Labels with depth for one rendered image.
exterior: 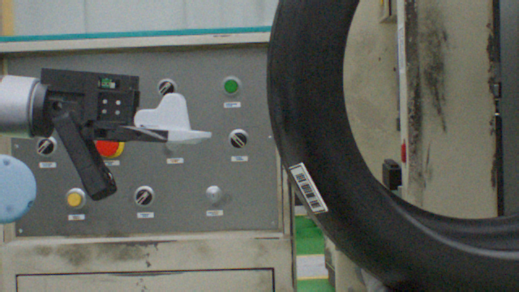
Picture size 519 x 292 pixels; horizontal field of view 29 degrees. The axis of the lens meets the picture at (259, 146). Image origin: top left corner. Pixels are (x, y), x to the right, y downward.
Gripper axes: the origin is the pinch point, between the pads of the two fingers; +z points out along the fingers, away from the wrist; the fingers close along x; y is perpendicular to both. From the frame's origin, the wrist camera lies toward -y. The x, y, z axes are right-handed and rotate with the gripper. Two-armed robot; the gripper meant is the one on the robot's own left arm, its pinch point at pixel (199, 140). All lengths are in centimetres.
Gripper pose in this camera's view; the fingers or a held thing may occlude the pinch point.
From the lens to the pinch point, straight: 120.7
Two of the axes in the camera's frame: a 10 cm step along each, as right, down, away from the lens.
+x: 0.5, -0.5, 10.0
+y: 0.9, -9.9, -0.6
